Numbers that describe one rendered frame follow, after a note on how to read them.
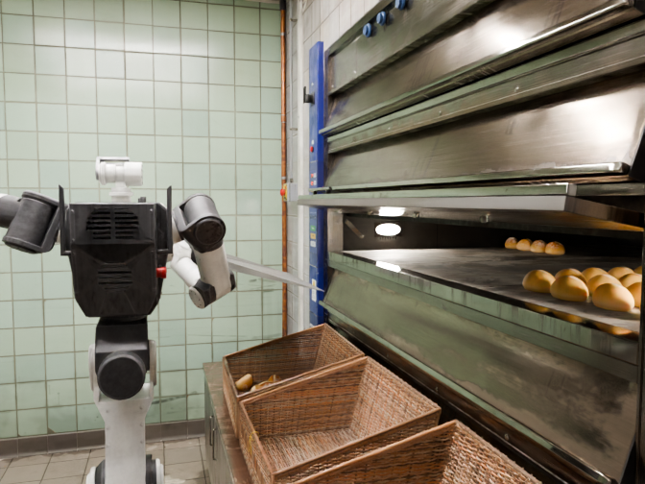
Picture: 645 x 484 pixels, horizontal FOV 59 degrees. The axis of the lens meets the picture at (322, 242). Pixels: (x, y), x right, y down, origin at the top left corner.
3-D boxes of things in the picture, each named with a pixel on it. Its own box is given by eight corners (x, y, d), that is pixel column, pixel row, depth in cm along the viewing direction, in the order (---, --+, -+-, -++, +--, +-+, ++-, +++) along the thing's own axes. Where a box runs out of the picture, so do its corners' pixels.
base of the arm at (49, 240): (55, 262, 158) (49, 256, 148) (6, 247, 155) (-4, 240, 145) (75, 212, 162) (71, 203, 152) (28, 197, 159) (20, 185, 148)
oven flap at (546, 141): (326, 194, 264) (340, 153, 264) (638, 182, 92) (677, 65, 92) (318, 191, 263) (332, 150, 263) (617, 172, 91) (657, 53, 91)
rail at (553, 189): (297, 199, 260) (301, 200, 261) (565, 195, 88) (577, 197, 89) (298, 195, 260) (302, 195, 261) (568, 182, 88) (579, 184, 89)
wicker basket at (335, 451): (370, 428, 210) (370, 353, 208) (444, 506, 156) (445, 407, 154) (236, 444, 196) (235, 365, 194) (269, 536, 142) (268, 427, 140)
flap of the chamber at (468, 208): (296, 205, 260) (338, 212, 266) (562, 210, 88) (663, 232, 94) (297, 199, 260) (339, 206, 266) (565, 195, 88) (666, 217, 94)
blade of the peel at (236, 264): (225, 269, 191) (226, 260, 191) (208, 254, 244) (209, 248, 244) (324, 291, 202) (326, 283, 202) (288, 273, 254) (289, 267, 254)
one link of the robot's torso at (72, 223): (185, 325, 145) (183, 183, 143) (39, 332, 137) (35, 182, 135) (185, 305, 174) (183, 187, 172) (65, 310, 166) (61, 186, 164)
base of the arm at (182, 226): (232, 245, 161) (221, 211, 154) (188, 261, 158) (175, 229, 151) (220, 219, 172) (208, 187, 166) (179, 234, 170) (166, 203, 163)
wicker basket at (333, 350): (326, 380, 266) (326, 322, 264) (367, 426, 212) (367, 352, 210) (221, 389, 254) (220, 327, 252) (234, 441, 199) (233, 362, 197)
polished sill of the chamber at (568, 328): (340, 258, 268) (340, 251, 268) (666, 363, 95) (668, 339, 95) (327, 259, 267) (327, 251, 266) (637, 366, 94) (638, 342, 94)
